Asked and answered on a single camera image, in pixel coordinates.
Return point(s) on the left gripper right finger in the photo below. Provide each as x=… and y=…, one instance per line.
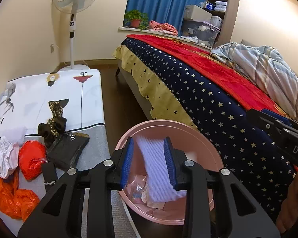
x=237, y=212

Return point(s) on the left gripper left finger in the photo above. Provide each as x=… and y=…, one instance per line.
x=59, y=212

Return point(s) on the orange plastic bag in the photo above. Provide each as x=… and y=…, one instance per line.
x=15, y=202

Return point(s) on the black package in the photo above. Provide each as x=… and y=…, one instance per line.
x=66, y=149

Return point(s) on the red plastic bag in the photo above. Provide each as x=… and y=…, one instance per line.
x=32, y=156

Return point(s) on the white paper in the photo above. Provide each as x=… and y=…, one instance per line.
x=9, y=154

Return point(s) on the clear bag with tan content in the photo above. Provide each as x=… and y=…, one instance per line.
x=136, y=188

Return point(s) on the purple foam fruit net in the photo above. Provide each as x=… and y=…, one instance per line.
x=159, y=186

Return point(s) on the black gold patterned wrapper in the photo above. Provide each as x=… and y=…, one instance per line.
x=55, y=126

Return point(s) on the white foam pad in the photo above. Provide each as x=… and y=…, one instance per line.
x=16, y=135

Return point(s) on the pink plastic trash bin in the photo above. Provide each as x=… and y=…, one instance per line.
x=196, y=147

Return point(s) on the person's right hand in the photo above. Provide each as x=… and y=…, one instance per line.
x=288, y=215

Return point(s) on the striped blue white duvet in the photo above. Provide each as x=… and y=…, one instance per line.
x=265, y=68

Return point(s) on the bed with starry blanket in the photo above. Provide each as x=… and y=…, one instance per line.
x=184, y=84

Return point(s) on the dark plastic storage bin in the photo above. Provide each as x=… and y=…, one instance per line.
x=201, y=32

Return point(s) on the wooden bookshelf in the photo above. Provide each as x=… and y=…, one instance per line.
x=229, y=20

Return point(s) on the white cardboard box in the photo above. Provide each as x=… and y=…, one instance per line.
x=195, y=13

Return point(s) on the pink folded clothes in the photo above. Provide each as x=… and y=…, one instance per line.
x=165, y=28

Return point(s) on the potted green plant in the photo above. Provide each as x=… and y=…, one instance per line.
x=136, y=19

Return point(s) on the white standing fan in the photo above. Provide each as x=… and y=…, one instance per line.
x=72, y=7

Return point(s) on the wall power outlet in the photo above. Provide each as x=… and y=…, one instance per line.
x=52, y=48

